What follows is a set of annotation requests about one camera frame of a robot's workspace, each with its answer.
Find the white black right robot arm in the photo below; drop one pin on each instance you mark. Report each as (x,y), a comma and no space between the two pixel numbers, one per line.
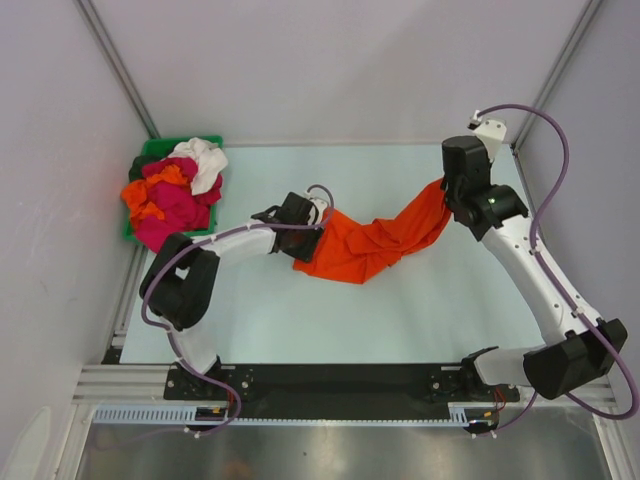
(578,343)

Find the green plastic bin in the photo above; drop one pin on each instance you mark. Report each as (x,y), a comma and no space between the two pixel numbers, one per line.
(162,148)

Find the dark green t-shirt in bin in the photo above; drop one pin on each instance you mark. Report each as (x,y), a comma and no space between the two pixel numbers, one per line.
(135,172)

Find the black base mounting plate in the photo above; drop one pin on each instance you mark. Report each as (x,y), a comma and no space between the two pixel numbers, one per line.
(348,403)

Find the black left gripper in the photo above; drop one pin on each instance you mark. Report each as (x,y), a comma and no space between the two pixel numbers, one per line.
(307,253)

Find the slotted grey cable duct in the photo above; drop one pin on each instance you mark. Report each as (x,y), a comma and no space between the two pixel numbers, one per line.
(441,416)

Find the magenta t-shirt in bin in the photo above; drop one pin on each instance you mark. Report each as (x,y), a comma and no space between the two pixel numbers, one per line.
(184,211)

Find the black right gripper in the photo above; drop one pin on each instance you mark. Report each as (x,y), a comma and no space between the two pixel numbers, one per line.
(444,184)

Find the orange t-shirt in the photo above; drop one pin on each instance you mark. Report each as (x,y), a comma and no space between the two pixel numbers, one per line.
(137,194)
(350,252)

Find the white t-shirt in bin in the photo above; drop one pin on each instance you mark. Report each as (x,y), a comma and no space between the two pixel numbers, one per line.
(209,158)

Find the orange t-shirt in bin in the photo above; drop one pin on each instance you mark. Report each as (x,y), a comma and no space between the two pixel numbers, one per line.
(137,194)

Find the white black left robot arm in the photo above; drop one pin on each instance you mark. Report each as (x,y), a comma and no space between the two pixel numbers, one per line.
(176,290)

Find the aluminium frame rail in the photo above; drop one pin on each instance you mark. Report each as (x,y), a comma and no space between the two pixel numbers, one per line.
(252,381)

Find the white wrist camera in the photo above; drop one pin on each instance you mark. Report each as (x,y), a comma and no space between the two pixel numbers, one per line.
(319,208)
(491,132)

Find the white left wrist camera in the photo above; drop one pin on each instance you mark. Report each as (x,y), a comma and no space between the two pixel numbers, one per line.
(319,208)

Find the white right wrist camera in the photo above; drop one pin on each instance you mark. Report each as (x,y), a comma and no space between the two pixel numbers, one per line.
(491,132)

